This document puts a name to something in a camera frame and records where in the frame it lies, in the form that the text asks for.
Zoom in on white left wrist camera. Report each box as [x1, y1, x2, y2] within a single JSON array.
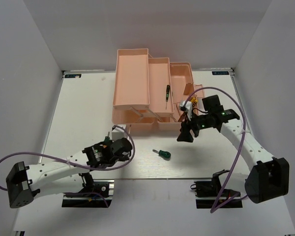
[[111, 124, 127, 140]]

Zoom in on large yellow needle-nose pliers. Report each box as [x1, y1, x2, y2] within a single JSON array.
[[178, 97, 198, 122]]

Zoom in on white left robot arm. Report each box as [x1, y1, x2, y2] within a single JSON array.
[[6, 138, 135, 208]]

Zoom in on pink plastic toolbox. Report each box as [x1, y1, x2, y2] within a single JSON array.
[[112, 48, 205, 132]]

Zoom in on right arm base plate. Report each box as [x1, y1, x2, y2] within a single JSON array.
[[190, 179, 243, 209]]

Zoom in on black green precision screwdriver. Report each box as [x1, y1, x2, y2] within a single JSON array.
[[165, 85, 171, 109]]

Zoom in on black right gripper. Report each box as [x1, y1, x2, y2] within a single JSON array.
[[177, 111, 211, 143]]

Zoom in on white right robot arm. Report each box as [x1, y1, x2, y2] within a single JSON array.
[[177, 95, 290, 204]]

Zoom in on green stubby screwdriver orange cap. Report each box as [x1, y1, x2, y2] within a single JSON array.
[[104, 132, 110, 142]]

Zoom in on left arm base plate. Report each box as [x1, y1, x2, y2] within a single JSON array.
[[61, 180, 115, 208]]

